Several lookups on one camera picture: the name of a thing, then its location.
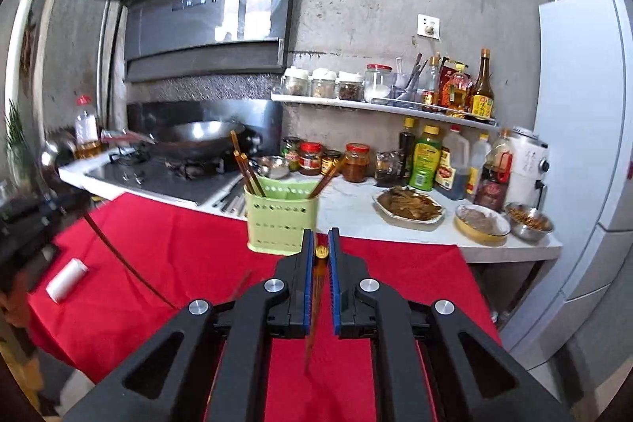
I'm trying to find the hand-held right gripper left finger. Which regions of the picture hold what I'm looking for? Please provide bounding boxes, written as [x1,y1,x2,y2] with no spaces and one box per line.
[64,228,317,422]

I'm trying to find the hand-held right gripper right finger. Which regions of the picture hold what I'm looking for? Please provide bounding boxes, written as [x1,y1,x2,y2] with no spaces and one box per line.
[327,227,574,422]

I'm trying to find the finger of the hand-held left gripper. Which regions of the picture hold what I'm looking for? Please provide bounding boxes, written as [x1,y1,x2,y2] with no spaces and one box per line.
[44,193,94,231]

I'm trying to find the brown wooden chopstick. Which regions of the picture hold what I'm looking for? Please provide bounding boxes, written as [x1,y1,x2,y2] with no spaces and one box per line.
[311,154,346,199]
[307,165,337,200]
[84,211,180,311]
[235,150,262,197]
[303,245,330,376]
[229,130,257,197]

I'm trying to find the green plastic utensil holder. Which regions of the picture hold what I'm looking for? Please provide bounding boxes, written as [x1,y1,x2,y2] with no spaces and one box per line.
[244,175,320,255]

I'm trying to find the person's left forearm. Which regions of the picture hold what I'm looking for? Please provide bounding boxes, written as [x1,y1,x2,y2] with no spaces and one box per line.
[0,286,31,330]

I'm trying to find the glass cup with utensils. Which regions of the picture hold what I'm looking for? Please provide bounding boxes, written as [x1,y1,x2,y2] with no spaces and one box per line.
[392,53,427,103]

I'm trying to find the white paper roll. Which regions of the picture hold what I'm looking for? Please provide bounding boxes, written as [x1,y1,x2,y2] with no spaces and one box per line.
[45,257,90,303]

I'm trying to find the steel ladle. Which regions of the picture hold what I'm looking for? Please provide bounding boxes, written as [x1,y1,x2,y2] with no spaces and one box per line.
[38,130,76,186]

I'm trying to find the red-capped cooking oil bottle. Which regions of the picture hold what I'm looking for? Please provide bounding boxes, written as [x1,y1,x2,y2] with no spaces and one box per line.
[74,94,102,159]

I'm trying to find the green plant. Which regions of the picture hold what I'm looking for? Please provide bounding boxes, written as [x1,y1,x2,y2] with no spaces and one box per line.
[4,100,31,186]

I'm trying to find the gas stove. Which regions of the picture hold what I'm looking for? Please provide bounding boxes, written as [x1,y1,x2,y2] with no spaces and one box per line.
[83,151,244,206]

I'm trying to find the red tablecloth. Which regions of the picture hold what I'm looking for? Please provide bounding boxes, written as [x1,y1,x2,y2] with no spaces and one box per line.
[27,192,503,422]

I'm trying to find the white plate of food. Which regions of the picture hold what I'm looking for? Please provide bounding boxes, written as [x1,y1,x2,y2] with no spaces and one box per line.
[371,185,446,224]

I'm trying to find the large red-lidded sauce jar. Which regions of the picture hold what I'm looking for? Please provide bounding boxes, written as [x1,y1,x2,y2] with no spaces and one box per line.
[342,143,371,184]

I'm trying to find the small steel bowl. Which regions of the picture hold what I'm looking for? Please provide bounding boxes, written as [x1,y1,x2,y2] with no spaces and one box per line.
[254,155,292,181]

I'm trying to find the steel tongs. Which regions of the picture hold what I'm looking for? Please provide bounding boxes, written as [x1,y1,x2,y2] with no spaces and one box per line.
[212,178,243,212]

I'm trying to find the red-lidded chili sauce jar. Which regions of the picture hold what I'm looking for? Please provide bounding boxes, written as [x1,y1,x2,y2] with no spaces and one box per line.
[298,142,324,176]

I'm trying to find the dark spice bag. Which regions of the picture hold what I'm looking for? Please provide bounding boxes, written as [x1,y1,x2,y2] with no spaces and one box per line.
[374,149,404,187]

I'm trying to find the green-lidded jar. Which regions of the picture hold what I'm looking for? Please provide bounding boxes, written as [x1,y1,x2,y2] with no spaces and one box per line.
[281,136,303,171]

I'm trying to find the black wok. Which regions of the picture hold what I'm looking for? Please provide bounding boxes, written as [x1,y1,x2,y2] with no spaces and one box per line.
[100,120,249,162]

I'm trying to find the dark soy sauce bottle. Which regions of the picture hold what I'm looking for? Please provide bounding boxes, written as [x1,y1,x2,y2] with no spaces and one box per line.
[398,117,417,186]

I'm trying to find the green bottle with yellow cap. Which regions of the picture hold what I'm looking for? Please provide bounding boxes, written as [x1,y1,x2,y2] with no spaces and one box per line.
[409,125,442,192]

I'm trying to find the yellow oval dish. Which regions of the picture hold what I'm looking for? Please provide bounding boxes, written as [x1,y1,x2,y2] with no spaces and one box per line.
[453,203,512,245]

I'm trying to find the dark vinegar jug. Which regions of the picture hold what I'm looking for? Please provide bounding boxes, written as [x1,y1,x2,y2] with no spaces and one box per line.
[434,125,471,201]

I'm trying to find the clear oil jug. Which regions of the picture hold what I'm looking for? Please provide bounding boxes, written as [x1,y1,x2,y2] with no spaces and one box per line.
[465,132,492,203]

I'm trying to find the white-lidded spice jar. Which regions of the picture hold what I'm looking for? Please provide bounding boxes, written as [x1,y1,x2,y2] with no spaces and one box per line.
[282,66,312,97]
[337,71,366,102]
[310,68,339,99]

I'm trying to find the red-lidded glass jar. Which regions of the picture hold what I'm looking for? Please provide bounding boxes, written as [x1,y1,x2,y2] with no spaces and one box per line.
[364,63,394,103]

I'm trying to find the steel bowl of food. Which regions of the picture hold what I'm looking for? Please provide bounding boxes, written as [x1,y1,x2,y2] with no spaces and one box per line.
[504,202,555,243]

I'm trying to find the small clear sauce bottle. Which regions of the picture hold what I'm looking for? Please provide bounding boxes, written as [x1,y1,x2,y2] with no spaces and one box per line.
[422,55,442,107]

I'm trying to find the white electric appliance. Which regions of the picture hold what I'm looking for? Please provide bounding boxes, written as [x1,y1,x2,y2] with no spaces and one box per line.
[504,126,551,210]

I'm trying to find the yellow-capped oil bottle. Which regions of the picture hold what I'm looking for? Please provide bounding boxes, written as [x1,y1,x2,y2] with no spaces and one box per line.
[447,63,474,112]

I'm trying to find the steel range hood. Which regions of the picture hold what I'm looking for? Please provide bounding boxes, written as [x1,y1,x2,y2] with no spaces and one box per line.
[94,0,298,83]

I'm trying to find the red seasoning packet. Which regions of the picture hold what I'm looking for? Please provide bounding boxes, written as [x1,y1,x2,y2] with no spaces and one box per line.
[438,55,464,109]

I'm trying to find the tall brown sauce bottle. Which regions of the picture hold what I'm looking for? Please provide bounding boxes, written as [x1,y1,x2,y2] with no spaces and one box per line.
[467,48,496,121]

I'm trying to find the white refrigerator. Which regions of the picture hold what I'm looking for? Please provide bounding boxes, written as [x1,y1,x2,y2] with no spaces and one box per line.
[499,0,633,369]

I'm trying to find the dark jar with red handle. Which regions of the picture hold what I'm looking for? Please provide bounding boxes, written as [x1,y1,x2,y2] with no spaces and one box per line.
[474,129,515,212]

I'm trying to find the white wall outlet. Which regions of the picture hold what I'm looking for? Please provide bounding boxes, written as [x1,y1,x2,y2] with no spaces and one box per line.
[416,13,442,40]

